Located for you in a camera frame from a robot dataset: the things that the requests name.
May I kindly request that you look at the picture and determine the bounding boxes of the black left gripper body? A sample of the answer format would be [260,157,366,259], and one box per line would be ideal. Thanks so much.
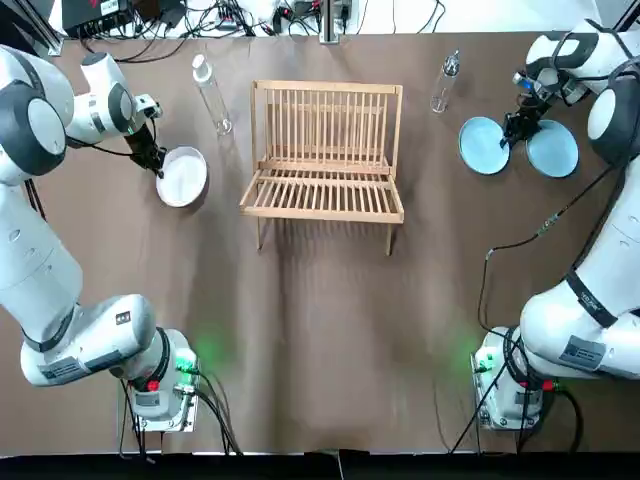
[123,121,158,156]

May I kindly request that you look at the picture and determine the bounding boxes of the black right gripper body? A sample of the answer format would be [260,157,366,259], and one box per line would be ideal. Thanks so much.
[519,92,554,124]

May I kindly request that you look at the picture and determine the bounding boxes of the pale plate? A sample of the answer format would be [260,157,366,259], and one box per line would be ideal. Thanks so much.
[155,146,209,208]

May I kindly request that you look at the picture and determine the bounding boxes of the blue plate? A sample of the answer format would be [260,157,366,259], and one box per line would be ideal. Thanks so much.
[524,118,580,180]
[458,116,512,176]

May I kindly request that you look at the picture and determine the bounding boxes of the wooden dish rack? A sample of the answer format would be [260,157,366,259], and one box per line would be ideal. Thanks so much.
[238,79,405,257]

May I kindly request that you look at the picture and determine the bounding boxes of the clear bottle silver cap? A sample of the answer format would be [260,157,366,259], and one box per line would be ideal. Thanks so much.
[429,48,462,114]

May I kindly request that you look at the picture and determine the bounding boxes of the clear bottle white cap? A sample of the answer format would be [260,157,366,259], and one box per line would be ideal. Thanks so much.
[191,53,234,136]

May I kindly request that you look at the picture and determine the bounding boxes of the black box red logo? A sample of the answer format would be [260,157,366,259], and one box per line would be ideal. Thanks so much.
[62,0,135,39]

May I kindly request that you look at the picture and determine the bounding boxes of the black power brick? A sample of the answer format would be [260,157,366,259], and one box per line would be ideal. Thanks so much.
[130,0,187,27]

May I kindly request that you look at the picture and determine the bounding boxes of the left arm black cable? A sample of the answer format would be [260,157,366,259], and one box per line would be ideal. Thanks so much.
[64,134,139,161]

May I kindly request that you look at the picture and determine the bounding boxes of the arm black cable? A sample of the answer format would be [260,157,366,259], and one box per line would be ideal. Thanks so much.
[64,134,139,161]
[477,162,624,334]

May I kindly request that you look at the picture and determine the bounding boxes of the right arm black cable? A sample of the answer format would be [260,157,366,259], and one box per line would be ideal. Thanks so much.
[477,162,624,334]

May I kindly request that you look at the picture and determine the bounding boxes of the aluminium frame bar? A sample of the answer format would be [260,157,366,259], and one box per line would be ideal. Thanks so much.
[19,0,66,56]

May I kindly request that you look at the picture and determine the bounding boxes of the aluminium post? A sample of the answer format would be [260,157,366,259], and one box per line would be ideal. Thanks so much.
[319,0,352,45]

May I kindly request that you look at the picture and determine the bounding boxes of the left base black cables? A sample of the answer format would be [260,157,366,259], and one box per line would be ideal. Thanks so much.
[117,367,245,457]

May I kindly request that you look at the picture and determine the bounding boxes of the base black cables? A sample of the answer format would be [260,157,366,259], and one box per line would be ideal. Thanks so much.
[449,344,585,457]
[117,367,245,457]

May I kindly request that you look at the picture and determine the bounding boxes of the right base black cables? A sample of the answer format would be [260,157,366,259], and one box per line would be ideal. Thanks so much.
[449,344,585,457]

